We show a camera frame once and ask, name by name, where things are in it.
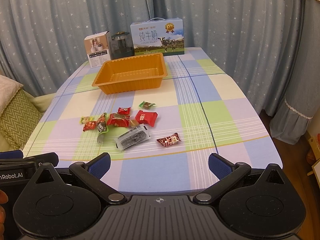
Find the small red candy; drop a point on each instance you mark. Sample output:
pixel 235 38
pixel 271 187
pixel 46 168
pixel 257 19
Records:
pixel 124 110

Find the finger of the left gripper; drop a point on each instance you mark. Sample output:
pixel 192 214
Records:
pixel 37 158
pixel 16 154

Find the dark green humidifier jar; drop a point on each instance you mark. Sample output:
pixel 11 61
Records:
pixel 121 45

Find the orange plastic tray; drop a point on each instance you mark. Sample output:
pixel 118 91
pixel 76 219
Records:
pixel 131 74

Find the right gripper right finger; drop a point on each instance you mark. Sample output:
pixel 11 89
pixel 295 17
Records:
pixel 229 175

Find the orange red candy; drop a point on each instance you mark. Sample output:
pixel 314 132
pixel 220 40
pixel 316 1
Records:
pixel 90 125

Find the plaid tablecloth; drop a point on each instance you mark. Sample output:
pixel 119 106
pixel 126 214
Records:
pixel 197 100

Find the yellow green candy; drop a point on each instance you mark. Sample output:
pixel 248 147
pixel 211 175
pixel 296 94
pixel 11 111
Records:
pixel 85 119

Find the blue star curtain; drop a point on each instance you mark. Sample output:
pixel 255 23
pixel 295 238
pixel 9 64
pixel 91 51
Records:
pixel 269 47

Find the beige cushion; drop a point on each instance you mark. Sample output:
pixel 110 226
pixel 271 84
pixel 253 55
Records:
pixel 8 89

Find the dark red candy packet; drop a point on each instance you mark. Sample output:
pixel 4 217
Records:
pixel 170 140

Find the left hand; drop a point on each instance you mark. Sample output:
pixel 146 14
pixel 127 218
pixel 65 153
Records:
pixel 3 200

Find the white humidifier box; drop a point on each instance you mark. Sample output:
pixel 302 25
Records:
pixel 98 49

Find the red square snack packet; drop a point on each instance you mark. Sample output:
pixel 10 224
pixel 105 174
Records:
pixel 149 118

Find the large red snack packet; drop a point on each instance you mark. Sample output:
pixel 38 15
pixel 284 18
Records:
pixel 118 120

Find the lace trimmed blue cover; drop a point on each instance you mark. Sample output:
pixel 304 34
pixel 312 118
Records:
pixel 301 98

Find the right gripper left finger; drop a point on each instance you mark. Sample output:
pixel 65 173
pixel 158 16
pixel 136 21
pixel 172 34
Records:
pixel 90 174

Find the blue milk carton box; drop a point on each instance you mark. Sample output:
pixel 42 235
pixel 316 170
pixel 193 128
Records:
pixel 158 35

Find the brown candy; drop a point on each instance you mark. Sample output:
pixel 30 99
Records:
pixel 133 123

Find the green chevron cushion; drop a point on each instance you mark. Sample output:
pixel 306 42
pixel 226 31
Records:
pixel 18 120

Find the clear black snack packet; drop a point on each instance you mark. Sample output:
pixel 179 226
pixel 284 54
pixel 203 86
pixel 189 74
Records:
pixel 132 137

